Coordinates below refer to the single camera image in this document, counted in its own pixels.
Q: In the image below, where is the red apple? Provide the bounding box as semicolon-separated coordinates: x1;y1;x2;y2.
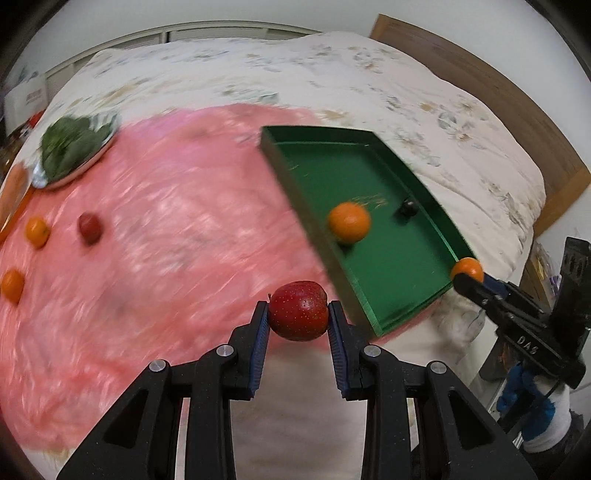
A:
269;281;329;342
78;212;103;245

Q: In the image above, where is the striped white plate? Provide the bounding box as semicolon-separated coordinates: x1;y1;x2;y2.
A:
29;111;121;190

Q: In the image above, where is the small orange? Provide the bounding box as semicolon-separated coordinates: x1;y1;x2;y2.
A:
25;217;51;249
450;257;485;282

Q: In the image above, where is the carrot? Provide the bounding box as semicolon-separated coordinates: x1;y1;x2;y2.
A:
0;163;29;222

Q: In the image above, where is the large orange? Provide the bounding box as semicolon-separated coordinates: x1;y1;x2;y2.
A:
327;202;372;245

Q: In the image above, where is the orange white plate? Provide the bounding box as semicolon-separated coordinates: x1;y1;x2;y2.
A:
0;179;34;243

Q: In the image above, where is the dark plum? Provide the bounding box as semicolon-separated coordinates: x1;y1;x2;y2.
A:
396;198;420;222

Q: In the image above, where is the green leafy vegetable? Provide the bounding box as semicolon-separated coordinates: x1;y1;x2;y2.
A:
41;116;114;183

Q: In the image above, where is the pink plastic sheet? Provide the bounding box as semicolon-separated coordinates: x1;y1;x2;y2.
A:
1;104;332;451

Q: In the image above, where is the right blue white gloved hand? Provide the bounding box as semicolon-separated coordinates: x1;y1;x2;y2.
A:
497;363;572;454

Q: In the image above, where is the wooden headboard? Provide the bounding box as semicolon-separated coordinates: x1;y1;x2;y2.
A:
370;14;590;236

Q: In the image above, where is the green tray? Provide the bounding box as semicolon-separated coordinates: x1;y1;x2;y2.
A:
259;125;473;337

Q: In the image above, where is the white cardboard box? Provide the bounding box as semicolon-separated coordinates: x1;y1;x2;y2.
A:
4;76;48;130

